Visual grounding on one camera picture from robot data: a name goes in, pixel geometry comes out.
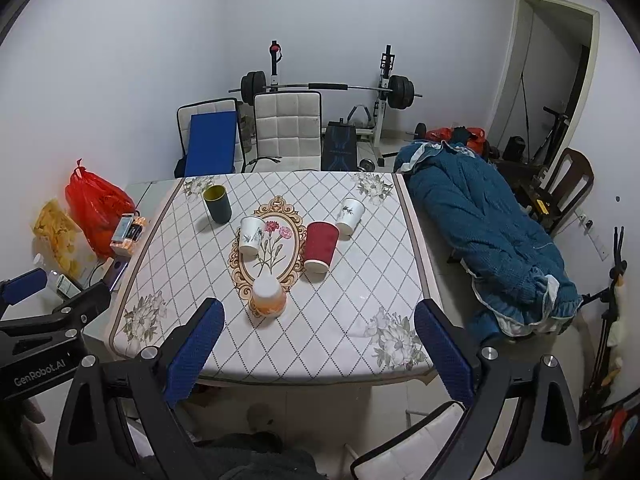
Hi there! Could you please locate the red ripple paper cup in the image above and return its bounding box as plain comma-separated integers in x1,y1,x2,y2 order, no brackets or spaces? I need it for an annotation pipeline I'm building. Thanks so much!
303,221,340,274

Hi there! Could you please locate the floral diamond pattern tablecloth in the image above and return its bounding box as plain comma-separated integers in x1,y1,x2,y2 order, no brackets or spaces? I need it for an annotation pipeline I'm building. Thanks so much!
104,171,438,385

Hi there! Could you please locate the smartphone on table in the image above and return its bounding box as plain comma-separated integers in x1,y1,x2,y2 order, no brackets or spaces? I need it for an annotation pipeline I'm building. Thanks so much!
101,257,129,292

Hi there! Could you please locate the chair with blue board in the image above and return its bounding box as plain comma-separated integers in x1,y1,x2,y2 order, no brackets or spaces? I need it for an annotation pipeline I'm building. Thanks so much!
174,98,246,178

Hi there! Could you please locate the barbell with black plates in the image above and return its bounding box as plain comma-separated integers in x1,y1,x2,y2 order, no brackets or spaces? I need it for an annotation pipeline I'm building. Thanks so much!
229,70,423,110

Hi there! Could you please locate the blue quilted jacket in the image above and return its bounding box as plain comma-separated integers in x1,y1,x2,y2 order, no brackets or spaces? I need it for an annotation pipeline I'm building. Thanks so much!
394,141,582,341

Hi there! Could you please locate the yellow snack bag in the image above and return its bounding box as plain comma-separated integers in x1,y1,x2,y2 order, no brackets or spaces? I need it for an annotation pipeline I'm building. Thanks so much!
32,198,98,286

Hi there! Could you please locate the dark green plastic cup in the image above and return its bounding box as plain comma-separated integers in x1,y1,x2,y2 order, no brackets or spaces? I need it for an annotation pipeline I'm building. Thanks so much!
203,184,232,224

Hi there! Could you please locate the white squat rack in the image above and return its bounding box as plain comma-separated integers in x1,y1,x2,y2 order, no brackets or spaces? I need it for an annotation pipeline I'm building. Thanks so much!
267,40,395,168

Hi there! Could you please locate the white bamboo print paper cup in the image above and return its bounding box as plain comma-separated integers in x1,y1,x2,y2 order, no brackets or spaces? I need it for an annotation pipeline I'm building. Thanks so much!
335,197,366,236

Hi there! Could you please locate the red plastic bag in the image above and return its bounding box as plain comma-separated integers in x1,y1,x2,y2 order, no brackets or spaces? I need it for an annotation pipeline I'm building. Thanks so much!
65,159,134,259

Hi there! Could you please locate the white padded chair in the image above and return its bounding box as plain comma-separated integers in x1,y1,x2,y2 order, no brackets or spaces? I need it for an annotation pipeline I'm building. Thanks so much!
248,91,322,172

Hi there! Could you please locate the orange and white paper cup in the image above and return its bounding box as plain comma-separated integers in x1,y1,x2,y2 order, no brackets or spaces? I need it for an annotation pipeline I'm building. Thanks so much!
250,274,286,318

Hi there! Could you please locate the white paper cup on medallion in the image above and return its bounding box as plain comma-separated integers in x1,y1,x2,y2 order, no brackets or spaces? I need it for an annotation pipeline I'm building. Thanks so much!
238,217,266,257

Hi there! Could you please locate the dark wooden chair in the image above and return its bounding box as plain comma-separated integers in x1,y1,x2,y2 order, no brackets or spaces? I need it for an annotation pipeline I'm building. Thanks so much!
516,148,594,235

